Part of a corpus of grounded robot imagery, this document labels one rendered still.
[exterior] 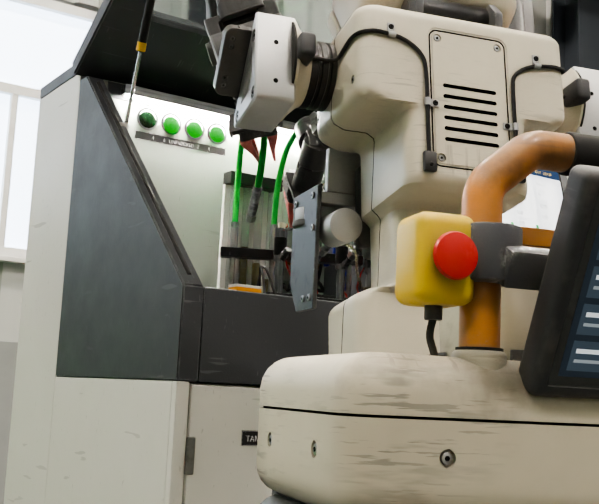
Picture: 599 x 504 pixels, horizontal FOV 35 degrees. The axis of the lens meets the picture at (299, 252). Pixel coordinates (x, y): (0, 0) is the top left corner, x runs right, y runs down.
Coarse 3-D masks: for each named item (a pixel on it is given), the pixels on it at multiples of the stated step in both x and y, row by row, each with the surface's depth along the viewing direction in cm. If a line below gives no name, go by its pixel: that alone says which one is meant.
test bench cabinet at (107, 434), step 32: (64, 384) 200; (96, 384) 185; (128, 384) 173; (160, 384) 162; (224, 384) 164; (64, 416) 197; (96, 416) 183; (128, 416) 171; (160, 416) 160; (64, 448) 195; (96, 448) 182; (128, 448) 170; (160, 448) 159; (64, 480) 193; (96, 480) 180; (128, 480) 168; (160, 480) 158
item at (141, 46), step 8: (152, 0) 192; (144, 8) 193; (152, 8) 193; (144, 16) 193; (144, 24) 193; (144, 32) 194; (144, 40) 194; (136, 48) 195; (144, 48) 195; (136, 64) 196; (136, 72) 196; (136, 80) 197; (128, 104) 198; (128, 112) 198; (128, 128) 199
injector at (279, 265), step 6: (276, 228) 201; (282, 228) 201; (276, 234) 201; (282, 234) 201; (276, 240) 201; (282, 240) 201; (276, 246) 201; (282, 246) 201; (276, 252) 200; (282, 252) 200; (288, 252) 199; (276, 258) 200; (282, 258) 200; (276, 264) 201; (282, 264) 201; (276, 270) 200; (282, 270) 200; (276, 276) 200; (282, 276) 200; (276, 282) 200; (282, 282) 200; (276, 288) 200; (282, 288) 200
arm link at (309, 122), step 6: (312, 114) 193; (300, 120) 194; (306, 120) 193; (312, 120) 192; (300, 126) 192; (306, 126) 191; (312, 126) 185; (300, 132) 191; (312, 132) 184; (300, 138) 190; (300, 144) 191
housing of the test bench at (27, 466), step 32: (64, 96) 222; (64, 128) 220; (64, 160) 217; (32, 192) 234; (64, 192) 214; (32, 224) 231; (64, 224) 212; (32, 256) 228; (64, 256) 209; (32, 288) 225; (32, 320) 222; (32, 352) 219; (32, 384) 217; (32, 416) 214; (32, 448) 211; (32, 480) 209
